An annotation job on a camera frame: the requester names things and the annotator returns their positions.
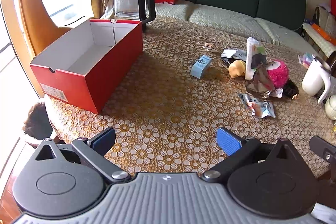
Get white mug with handle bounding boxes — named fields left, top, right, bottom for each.
left=301, top=56, right=332, bottom=105

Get orange curved wooden frame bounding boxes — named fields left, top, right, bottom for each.
left=0, top=0, right=71, bottom=56

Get silver snack wrapper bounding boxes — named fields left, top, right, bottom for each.
left=238, top=92, right=277, bottom=119

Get pink fluffy plush toy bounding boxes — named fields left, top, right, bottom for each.
left=264, top=58, right=289, bottom=88

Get white round object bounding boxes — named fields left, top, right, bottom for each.
left=325, top=94, right=336, bottom=121

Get beige quilted sofa cover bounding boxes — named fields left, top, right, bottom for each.
left=155, top=0, right=319, bottom=55

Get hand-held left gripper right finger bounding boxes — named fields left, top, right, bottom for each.
left=202, top=126, right=300, bottom=184

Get armchair with quilted cover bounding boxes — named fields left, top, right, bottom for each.
left=302, top=5, right=336, bottom=56

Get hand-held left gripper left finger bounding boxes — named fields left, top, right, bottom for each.
left=35, top=126, right=132, bottom=184

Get floral tablecloth desktop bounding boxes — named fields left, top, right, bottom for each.
left=43, top=17, right=336, bottom=180

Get pastel packets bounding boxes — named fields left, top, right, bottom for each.
left=298, top=52, right=315, bottom=69

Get light blue small box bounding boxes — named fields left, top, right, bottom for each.
left=189, top=55, right=213, bottom=79

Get glass kettle black handle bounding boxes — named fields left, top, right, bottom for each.
left=113, top=0, right=156, bottom=30

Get orange flat item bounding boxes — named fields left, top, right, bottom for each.
left=311, top=23, right=334, bottom=39

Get silver foil packet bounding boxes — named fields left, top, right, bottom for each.
left=245, top=67, right=276, bottom=100

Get yellow armchair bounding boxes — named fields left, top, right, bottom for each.
left=91, top=0, right=116, bottom=19

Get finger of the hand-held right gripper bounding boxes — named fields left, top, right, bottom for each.
left=309, top=136, right=336, bottom=170

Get yellow duck toy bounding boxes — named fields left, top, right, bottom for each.
left=228, top=60, right=247, bottom=78

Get red cardboard shoe box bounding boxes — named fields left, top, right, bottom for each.
left=30, top=18, right=143, bottom=114

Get white packet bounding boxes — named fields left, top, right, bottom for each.
left=245, top=37, right=267, bottom=80

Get cream towel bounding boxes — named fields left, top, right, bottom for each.
left=99, top=0, right=117, bottom=20

